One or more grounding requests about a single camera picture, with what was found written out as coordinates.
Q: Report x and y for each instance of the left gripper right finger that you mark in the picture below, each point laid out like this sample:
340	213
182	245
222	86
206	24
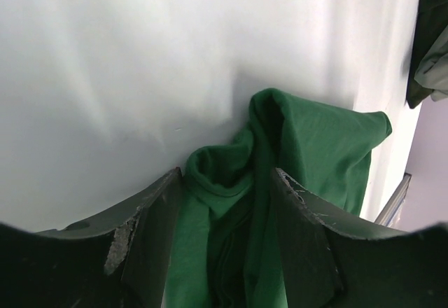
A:
332	258

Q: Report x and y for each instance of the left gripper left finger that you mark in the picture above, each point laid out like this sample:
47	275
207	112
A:
118	257

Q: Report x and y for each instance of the right side aluminium rail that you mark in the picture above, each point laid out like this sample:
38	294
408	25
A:
390	214

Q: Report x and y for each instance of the green t shirt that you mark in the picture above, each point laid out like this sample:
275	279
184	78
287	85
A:
243	226

